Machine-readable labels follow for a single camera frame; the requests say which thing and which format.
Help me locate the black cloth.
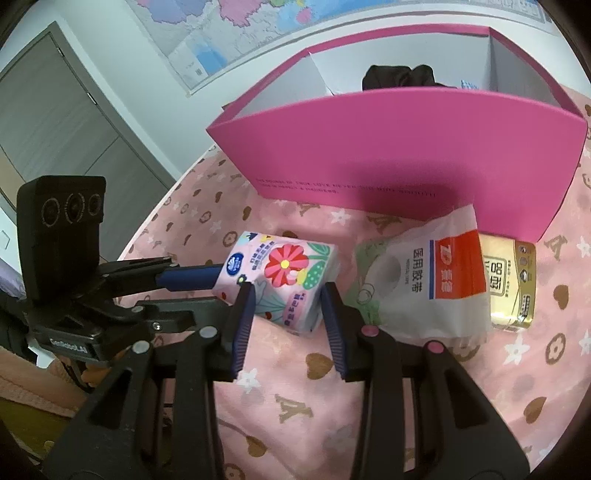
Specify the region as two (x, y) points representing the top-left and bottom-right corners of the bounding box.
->
(361, 64), (437, 93)

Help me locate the pink cardboard box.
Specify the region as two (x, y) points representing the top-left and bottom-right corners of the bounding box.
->
(205, 25), (589, 243)

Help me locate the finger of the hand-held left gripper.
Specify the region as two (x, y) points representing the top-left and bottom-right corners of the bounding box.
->
(99, 256), (228, 296)
(115, 296), (232, 340)

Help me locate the wall map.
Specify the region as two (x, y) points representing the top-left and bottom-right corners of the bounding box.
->
(124, 0), (561, 97)

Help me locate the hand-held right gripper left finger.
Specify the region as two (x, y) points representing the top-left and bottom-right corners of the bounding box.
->
(44, 281), (257, 480)

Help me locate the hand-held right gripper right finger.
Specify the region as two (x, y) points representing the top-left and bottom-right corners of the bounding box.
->
(321, 281), (532, 480)

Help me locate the floral tissue pack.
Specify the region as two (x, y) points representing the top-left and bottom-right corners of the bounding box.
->
(211, 230), (340, 337)

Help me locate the golden tissue pack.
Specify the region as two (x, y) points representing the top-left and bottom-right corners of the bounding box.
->
(478, 232), (537, 332)

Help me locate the pink printed blanket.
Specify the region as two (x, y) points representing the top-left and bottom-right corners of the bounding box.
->
(113, 85), (591, 480)

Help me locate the white bag with red label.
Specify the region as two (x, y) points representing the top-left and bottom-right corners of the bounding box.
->
(358, 203), (494, 344)

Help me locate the person's left forearm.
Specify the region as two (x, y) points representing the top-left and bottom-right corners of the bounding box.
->
(0, 346), (88, 418)

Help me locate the grey door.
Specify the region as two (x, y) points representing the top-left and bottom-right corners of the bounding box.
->
(0, 21), (183, 217)

